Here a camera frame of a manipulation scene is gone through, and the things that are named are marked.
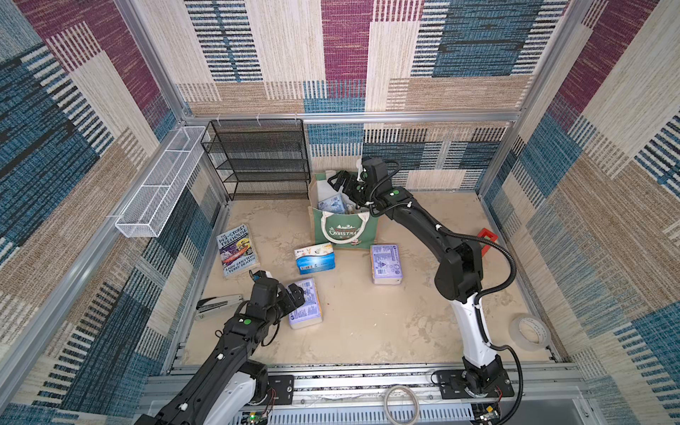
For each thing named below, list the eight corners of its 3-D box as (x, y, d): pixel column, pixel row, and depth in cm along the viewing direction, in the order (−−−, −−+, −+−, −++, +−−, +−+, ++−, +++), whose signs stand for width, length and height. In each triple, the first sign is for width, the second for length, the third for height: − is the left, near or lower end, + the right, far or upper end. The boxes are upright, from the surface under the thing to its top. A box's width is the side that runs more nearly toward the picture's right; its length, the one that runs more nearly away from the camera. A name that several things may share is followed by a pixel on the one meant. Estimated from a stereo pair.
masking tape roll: (512, 351, 82) (520, 346, 79) (500, 318, 89) (507, 313, 85) (547, 351, 82) (557, 346, 79) (533, 318, 89) (541, 312, 85)
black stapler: (201, 325, 89) (194, 319, 85) (201, 306, 93) (194, 300, 89) (244, 310, 92) (239, 304, 88) (242, 293, 96) (237, 286, 92)
